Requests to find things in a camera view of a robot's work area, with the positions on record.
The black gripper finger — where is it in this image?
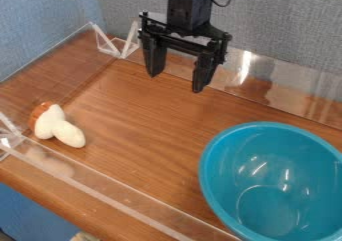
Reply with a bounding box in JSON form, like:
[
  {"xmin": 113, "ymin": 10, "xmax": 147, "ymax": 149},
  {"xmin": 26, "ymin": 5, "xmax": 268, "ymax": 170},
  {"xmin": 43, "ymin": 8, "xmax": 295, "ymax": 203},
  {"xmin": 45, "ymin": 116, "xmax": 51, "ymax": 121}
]
[
  {"xmin": 192, "ymin": 40, "xmax": 224, "ymax": 93},
  {"xmin": 141, "ymin": 34, "xmax": 167, "ymax": 77}
]

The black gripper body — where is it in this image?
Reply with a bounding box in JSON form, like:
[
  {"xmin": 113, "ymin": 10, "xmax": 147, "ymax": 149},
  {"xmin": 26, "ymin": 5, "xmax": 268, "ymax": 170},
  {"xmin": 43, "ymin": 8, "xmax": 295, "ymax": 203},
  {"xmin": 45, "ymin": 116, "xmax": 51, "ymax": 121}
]
[{"xmin": 139, "ymin": 11, "xmax": 232, "ymax": 57}]

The white brown toy mushroom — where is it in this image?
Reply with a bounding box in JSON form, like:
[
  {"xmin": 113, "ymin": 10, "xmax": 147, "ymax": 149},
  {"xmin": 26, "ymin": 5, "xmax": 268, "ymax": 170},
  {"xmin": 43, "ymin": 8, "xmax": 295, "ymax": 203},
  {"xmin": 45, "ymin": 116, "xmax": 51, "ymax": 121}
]
[{"xmin": 28, "ymin": 101, "xmax": 85, "ymax": 148}]

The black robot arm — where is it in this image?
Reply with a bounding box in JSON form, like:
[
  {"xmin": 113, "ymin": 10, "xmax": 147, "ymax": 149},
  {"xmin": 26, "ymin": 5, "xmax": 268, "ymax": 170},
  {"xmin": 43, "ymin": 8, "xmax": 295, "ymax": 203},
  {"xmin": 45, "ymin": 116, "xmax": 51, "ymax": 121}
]
[{"xmin": 137, "ymin": 0, "xmax": 232, "ymax": 93}]

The blue plastic bowl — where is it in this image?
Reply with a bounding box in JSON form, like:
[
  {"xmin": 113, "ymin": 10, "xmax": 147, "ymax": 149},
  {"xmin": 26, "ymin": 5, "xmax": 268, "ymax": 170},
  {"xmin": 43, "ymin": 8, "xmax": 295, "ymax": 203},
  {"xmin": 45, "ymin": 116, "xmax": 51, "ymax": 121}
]
[{"xmin": 197, "ymin": 122, "xmax": 342, "ymax": 241}]

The clear acrylic left panel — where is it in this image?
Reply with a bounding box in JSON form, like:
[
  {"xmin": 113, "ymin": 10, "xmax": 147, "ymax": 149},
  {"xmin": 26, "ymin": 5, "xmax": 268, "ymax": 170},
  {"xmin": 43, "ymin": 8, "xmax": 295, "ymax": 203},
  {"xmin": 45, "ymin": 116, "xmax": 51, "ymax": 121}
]
[{"xmin": 0, "ymin": 22, "xmax": 115, "ymax": 98}]

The clear acrylic panel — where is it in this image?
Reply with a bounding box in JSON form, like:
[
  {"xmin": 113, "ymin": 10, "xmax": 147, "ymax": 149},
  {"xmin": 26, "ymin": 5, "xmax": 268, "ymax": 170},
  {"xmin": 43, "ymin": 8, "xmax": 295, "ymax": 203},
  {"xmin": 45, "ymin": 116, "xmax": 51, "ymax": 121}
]
[
  {"xmin": 0, "ymin": 112, "xmax": 239, "ymax": 241},
  {"xmin": 0, "ymin": 22, "xmax": 115, "ymax": 98},
  {"xmin": 125, "ymin": 20, "xmax": 342, "ymax": 131}
]

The clear acrylic back panel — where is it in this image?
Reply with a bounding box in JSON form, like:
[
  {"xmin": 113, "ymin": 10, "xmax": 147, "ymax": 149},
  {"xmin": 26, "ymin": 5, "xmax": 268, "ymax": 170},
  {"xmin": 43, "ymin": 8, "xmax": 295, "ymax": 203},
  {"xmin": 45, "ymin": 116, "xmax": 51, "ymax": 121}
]
[{"xmin": 125, "ymin": 20, "xmax": 342, "ymax": 131}]

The clear acrylic front panel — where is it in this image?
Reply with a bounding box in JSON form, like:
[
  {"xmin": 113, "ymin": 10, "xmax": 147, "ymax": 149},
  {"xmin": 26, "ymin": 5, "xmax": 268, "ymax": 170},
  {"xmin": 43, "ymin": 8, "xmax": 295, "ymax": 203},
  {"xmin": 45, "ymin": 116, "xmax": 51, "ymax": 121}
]
[{"xmin": 0, "ymin": 112, "xmax": 239, "ymax": 241}]

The clear acrylic corner bracket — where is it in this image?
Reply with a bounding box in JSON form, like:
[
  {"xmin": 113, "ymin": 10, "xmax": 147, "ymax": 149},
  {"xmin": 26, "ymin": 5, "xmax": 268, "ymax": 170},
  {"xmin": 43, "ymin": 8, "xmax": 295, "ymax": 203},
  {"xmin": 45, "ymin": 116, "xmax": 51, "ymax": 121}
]
[{"xmin": 91, "ymin": 21, "xmax": 140, "ymax": 59}]

